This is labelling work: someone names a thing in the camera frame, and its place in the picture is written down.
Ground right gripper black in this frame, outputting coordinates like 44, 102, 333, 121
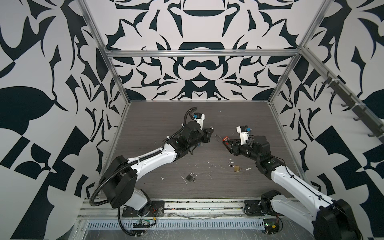
223, 138, 262, 164

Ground red padlock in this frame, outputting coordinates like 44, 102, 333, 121
215, 135, 229, 145

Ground black padlock with keys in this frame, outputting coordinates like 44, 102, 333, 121
180, 173, 197, 185

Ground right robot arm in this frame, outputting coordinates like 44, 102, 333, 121
222, 136, 363, 240

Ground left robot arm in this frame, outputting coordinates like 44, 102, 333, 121
89, 107, 214, 216

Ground large brass padlock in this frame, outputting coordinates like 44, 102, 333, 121
229, 162, 241, 173

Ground right green circuit board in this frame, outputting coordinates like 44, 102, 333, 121
263, 219, 281, 235

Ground green circuit board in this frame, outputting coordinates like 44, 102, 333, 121
132, 218, 157, 228
263, 219, 281, 235

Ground left green circuit board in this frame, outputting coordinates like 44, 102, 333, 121
132, 218, 157, 228

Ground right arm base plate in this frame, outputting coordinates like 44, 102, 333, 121
244, 199, 281, 217

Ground white slotted cable duct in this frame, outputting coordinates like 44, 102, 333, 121
87, 219, 265, 231

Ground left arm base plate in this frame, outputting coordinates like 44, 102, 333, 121
122, 201, 165, 218

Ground aluminium mounting rail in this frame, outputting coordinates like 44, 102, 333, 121
76, 197, 331, 220

